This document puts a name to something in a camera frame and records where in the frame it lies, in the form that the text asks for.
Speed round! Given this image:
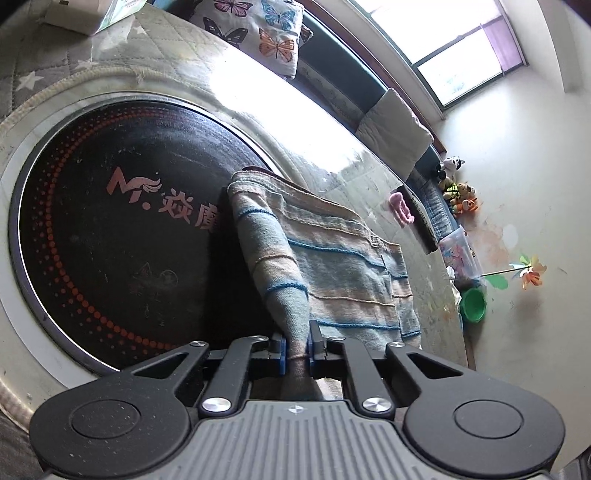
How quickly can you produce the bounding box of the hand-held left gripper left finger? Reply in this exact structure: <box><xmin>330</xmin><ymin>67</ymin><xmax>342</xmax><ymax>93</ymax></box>
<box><xmin>134</xmin><ymin>333</ymin><xmax>288</xmax><ymax>415</ymax></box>

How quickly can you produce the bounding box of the purple curtain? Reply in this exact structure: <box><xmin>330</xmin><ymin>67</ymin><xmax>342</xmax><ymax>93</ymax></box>
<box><xmin>480</xmin><ymin>16</ymin><xmax>527</xmax><ymax>70</ymax></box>

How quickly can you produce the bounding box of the window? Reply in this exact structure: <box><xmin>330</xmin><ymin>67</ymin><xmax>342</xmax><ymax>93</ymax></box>
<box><xmin>351</xmin><ymin>0</ymin><xmax>527</xmax><ymax>109</ymax></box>

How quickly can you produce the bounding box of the colourful pinwheel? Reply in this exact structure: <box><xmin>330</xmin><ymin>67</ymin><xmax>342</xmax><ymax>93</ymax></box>
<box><xmin>480</xmin><ymin>255</ymin><xmax>548</xmax><ymax>291</ymax></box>

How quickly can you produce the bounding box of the butterfly print pillow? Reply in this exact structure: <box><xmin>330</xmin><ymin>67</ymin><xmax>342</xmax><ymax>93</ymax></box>
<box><xmin>189</xmin><ymin>0</ymin><xmax>304</xmax><ymax>79</ymax></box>

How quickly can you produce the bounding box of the black white cow plush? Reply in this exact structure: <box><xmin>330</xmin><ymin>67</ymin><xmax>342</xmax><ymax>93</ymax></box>
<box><xmin>436</xmin><ymin>157</ymin><xmax>465</xmax><ymax>184</ymax></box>

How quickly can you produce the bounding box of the printed tissue box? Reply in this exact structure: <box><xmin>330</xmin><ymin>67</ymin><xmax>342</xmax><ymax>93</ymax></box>
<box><xmin>99</xmin><ymin>0</ymin><xmax>147</xmax><ymax>26</ymax></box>

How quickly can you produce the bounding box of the pink plush ring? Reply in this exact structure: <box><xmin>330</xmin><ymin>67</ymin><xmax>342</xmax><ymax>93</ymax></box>
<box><xmin>388</xmin><ymin>191</ymin><xmax>416</xmax><ymax>227</ymax></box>

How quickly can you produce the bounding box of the blue sofa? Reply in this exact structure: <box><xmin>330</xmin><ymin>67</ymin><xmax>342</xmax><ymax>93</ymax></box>
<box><xmin>152</xmin><ymin>0</ymin><xmax>462</xmax><ymax>241</ymax></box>

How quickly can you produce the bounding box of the black round hotplate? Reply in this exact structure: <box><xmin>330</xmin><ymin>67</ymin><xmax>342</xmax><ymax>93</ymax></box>
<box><xmin>8</xmin><ymin>90</ymin><xmax>296</xmax><ymax>377</ymax></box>

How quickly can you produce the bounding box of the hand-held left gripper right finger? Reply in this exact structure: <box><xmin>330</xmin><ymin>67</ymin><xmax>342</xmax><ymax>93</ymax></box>
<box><xmin>307</xmin><ymin>320</ymin><xmax>462</xmax><ymax>415</ymax></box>

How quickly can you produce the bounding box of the blue pink striped cloth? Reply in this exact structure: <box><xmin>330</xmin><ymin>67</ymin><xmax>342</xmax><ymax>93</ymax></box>
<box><xmin>227</xmin><ymin>170</ymin><xmax>422</xmax><ymax>402</ymax></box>

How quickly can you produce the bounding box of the plain grey pillow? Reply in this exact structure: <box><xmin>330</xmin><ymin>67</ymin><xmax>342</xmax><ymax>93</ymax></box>
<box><xmin>355</xmin><ymin>88</ymin><xmax>435</xmax><ymax>175</ymax></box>

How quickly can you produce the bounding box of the white cardboard box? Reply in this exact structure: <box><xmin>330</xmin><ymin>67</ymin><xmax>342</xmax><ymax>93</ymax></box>
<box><xmin>39</xmin><ymin>0</ymin><xmax>116</xmax><ymax>37</ymax></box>

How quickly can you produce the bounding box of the stuffed toys pile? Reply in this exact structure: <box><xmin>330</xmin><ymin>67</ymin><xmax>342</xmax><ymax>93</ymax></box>
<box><xmin>450</xmin><ymin>185</ymin><xmax>480</xmax><ymax>217</ymax></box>

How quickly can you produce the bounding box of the clear plastic toy box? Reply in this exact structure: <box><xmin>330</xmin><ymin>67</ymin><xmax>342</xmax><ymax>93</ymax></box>
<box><xmin>438</xmin><ymin>226</ymin><xmax>483</xmax><ymax>282</ymax></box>

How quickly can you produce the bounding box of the white crumpled cloth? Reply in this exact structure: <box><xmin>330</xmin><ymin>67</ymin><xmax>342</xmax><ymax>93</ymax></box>
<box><xmin>445</xmin><ymin>265</ymin><xmax>463</xmax><ymax>306</ymax></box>

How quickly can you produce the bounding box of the green plastic bowl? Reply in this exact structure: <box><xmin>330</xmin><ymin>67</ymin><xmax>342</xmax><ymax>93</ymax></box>
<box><xmin>462</xmin><ymin>286</ymin><xmax>489</xmax><ymax>323</ymax></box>

